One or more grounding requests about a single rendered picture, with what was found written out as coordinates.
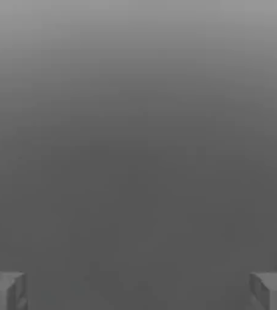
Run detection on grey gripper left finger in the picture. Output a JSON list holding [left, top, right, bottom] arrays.
[[0, 271, 28, 310]]

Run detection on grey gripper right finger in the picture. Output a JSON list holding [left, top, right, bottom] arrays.
[[249, 271, 277, 310]]

